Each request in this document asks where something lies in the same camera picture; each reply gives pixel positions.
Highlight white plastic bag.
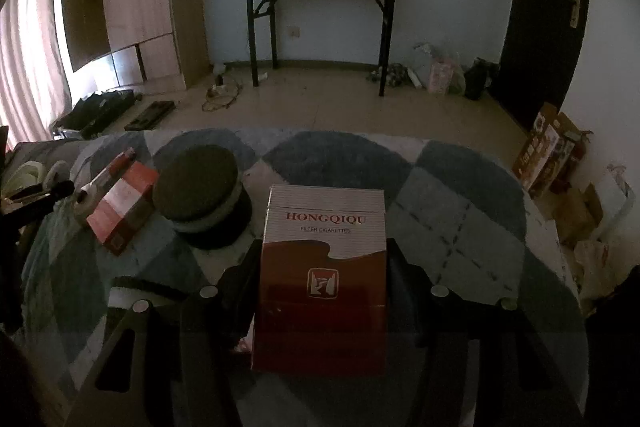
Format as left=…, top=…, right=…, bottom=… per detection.
left=574, top=164, right=640, bottom=308

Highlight round dark layered sponge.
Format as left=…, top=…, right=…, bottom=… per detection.
left=151, top=144, right=254, bottom=251

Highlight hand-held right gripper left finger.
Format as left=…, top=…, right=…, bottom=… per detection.
left=65, top=251, right=262, bottom=427

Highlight floor cables with power strip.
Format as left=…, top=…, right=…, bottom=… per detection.
left=201, top=76, right=245, bottom=112

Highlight clear tube with red cap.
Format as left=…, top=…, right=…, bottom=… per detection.
left=75, top=148, right=137, bottom=208

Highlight printed cardboard box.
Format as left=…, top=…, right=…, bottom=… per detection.
left=512, top=103, right=587, bottom=198

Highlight blue and white patterned blanket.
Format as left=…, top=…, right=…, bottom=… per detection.
left=20, top=127, right=591, bottom=427

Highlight pale pink curtain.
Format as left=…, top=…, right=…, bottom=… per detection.
left=0, top=0, right=74, bottom=142

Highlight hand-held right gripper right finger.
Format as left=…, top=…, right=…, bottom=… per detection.
left=386, top=237, right=587, bottom=427

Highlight pink patterned bag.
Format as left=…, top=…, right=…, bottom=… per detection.
left=427, top=59, right=454, bottom=95

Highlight dark door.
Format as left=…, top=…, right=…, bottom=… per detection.
left=487, top=0, right=592, bottom=128

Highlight cream plastic basin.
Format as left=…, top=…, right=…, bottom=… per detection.
left=0, top=160, right=47, bottom=204

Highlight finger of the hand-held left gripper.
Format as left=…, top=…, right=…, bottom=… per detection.
left=7, top=180, right=76, bottom=217

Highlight red and white cigarette box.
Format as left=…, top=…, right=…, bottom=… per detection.
left=86, top=161, right=160, bottom=257
left=250, top=184, right=388, bottom=378

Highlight brown cardboard box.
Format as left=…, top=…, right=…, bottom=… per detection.
left=554, top=184, right=604, bottom=249

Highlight black tool case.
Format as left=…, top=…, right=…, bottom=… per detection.
left=124, top=101, right=177, bottom=132

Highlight black soft bag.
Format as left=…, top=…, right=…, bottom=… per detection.
left=52, top=89, right=137, bottom=140

